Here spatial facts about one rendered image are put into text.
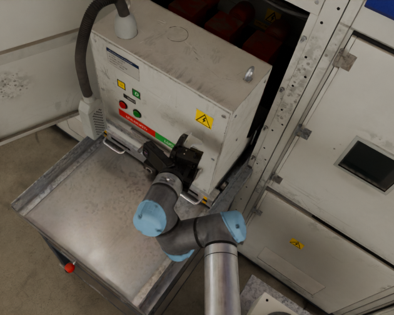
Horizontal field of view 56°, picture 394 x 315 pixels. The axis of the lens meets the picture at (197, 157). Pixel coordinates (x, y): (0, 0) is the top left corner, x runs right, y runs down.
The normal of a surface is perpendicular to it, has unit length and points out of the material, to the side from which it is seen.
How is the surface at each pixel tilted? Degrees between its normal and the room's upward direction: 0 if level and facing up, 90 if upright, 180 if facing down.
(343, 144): 90
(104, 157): 0
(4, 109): 90
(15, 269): 0
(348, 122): 90
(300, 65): 90
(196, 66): 0
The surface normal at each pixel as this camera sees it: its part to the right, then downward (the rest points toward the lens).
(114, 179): 0.10, -0.53
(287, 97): -0.57, 0.66
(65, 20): 0.54, 0.74
